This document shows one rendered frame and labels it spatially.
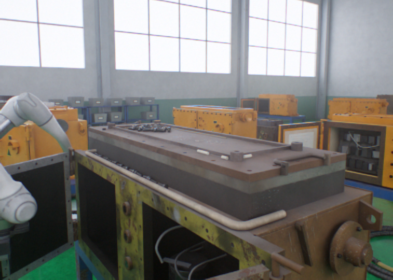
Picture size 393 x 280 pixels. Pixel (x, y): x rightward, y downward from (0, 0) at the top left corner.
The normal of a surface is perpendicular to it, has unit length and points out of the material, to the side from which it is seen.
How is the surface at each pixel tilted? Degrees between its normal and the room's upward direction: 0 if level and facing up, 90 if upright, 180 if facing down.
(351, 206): 90
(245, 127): 90
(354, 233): 90
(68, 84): 90
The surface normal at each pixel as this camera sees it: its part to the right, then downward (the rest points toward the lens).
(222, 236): -0.81, 0.07
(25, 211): 0.79, 0.22
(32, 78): 0.60, 0.11
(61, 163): 0.92, 0.05
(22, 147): -0.62, 0.11
